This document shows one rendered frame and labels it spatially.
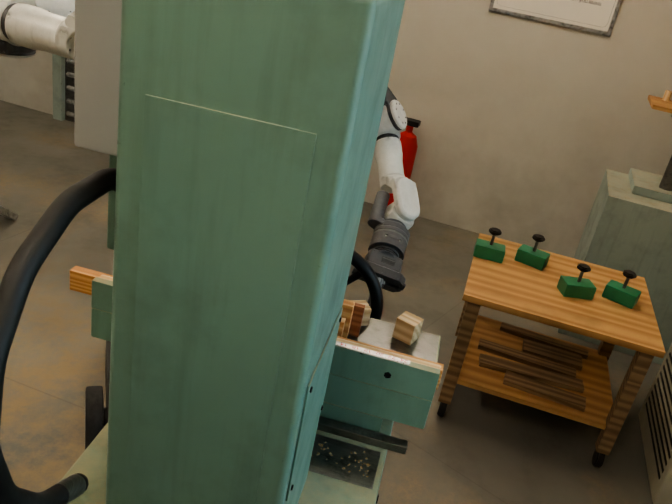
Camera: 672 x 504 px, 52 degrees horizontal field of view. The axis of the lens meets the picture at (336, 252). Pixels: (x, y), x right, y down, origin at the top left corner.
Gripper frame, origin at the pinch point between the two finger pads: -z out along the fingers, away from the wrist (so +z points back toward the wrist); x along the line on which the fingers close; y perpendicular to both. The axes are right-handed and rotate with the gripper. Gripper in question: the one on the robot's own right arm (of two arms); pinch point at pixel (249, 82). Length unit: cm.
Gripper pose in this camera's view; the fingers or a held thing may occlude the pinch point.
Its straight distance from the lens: 114.9
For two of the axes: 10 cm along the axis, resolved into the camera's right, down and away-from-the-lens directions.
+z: -9.6, -2.4, 1.2
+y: -2.7, 9.1, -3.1
